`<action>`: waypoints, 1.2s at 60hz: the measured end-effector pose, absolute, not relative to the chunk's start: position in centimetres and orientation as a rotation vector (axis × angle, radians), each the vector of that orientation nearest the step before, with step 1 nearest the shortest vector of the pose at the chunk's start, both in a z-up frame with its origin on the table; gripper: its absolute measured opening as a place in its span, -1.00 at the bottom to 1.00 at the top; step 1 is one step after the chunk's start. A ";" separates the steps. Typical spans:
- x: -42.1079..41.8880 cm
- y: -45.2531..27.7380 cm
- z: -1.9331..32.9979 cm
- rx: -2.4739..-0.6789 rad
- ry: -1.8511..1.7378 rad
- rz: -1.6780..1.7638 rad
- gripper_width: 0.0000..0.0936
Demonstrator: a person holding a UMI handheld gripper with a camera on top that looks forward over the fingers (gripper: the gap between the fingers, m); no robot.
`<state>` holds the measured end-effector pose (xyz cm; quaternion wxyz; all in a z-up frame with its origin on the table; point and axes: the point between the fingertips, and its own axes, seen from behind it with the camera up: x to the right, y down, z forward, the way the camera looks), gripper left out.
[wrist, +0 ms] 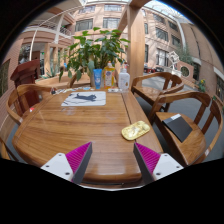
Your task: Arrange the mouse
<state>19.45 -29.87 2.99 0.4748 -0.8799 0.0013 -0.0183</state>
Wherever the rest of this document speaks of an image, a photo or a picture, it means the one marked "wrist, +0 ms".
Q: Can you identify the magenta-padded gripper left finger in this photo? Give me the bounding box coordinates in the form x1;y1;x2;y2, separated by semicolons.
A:
40;141;94;185

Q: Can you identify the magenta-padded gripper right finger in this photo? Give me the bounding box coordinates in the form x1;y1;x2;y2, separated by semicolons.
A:
133;142;185;184

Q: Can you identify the yellow computer mouse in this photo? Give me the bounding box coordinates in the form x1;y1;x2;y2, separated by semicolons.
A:
121;120;151;141

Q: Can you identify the white cat-print mouse pad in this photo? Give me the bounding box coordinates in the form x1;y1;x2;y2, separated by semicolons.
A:
60;90;107;108

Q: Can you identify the wooden armchair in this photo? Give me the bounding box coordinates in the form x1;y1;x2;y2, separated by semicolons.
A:
68;68;93;88
148;90;224;168
130;71;185;113
5;83;53;126

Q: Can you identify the wooden planter box with succulent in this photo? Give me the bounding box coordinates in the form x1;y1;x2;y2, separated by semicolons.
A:
34;64;91;89

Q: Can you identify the yellow flowering plant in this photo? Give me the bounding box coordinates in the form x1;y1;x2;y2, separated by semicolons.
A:
197;79;207;93

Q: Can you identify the white pump bottle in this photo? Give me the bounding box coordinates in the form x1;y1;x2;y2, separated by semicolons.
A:
118;63;131;92

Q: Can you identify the blue tube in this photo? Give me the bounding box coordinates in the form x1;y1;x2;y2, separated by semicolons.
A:
93;68;103;90

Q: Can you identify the yellow liquid bottle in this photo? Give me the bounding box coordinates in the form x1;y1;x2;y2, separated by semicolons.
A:
103;61;116;89

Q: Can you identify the white geometric sculpture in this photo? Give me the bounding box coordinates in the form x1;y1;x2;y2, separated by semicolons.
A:
166;50;183;78

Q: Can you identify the green leafy potted plant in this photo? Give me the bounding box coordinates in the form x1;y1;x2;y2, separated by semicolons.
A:
58;27;131;88

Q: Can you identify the dark red wooden pedestal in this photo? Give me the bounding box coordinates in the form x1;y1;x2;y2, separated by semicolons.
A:
9;59;42;104

